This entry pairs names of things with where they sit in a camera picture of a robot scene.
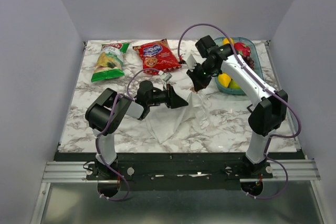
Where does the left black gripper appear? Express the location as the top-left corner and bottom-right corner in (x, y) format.
(146, 84), (188, 109)

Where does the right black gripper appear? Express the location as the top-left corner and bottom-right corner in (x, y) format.
(185, 61), (217, 92)

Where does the white garment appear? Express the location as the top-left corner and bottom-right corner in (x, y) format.
(145, 88), (211, 144)

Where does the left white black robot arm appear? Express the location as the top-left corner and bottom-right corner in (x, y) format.
(85, 80), (189, 179)

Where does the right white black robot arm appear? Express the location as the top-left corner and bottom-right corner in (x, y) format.
(186, 36), (288, 178)

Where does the yellow pear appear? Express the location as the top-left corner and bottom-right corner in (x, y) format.
(218, 73), (232, 88)

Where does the green apple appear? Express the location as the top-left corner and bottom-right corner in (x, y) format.
(228, 80), (240, 89)

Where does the orange fruit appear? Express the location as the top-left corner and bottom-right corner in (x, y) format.
(222, 38), (235, 45)

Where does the red snack bag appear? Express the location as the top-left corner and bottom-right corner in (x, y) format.
(132, 39), (182, 75)

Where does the pink dragon fruit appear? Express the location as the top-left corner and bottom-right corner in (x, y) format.
(234, 42), (251, 58)

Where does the dark grape bunch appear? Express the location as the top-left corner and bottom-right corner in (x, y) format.
(244, 57), (255, 70)

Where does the teal plastic fruit basket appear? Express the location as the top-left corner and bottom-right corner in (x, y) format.
(214, 37), (264, 95)

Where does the green chips bag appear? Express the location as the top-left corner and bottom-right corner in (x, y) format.
(91, 42), (130, 82)

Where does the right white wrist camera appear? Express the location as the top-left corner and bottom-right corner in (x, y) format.
(181, 54), (199, 72)

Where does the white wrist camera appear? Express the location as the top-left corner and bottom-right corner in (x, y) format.
(181, 54), (199, 72)
(159, 71), (172, 84)

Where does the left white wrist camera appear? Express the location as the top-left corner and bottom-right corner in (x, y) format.
(159, 71), (172, 84)

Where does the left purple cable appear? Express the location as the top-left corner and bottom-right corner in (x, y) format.
(94, 68), (162, 201)

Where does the purple cable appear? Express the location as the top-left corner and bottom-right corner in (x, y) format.
(94, 68), (162, 201)
(177, 23), (302, 200)

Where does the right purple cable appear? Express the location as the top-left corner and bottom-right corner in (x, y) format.
(177, 23), (302, 200)

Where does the black square frame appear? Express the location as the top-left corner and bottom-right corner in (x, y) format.
(247, 104), (254, 113)

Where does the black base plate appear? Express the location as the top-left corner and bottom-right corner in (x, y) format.
(54, 153), (305, 196)

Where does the aluminium rail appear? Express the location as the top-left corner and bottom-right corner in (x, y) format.
(42, 159), (321, 184)

